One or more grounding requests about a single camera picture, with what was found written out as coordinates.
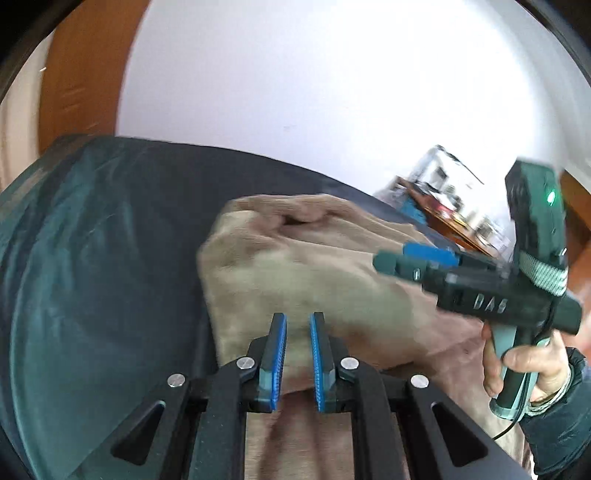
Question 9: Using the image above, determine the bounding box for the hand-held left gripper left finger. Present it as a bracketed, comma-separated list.
[69, 312, 289, 480]

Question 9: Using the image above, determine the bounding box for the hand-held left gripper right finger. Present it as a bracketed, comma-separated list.
[308, 312, 532, 480]

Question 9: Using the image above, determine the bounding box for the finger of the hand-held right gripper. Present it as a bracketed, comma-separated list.
[402, 243, 504, 275]
[373, 250, 451, 283]

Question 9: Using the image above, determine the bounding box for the brown fleece garment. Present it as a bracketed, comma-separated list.
[198, 194, 532, 480]

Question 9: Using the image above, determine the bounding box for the person's right forearm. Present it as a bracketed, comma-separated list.
[519, 346, 591, 478]

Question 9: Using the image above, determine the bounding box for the person's right hand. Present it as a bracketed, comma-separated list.
[480, 320, 573, 403]

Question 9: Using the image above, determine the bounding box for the wooden desk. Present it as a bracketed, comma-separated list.
[397, 175, 513, 259]

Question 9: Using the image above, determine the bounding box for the blue crate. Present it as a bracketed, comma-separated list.
[399, 198, 428, 224]

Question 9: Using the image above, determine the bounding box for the dark bed sheet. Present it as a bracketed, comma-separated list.
[0, 134, 462, 480]

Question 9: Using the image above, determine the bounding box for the wooden door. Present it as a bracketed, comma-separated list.
[37, 0, 160, 153]

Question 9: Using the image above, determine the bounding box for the beige curtain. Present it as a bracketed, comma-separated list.
[0, 41, 56, 185]

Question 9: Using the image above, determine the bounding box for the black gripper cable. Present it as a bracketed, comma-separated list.
[490, 401, 529, 440]

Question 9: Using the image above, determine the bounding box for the wooden door frame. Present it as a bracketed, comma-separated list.
[556, 168, 591, 315]

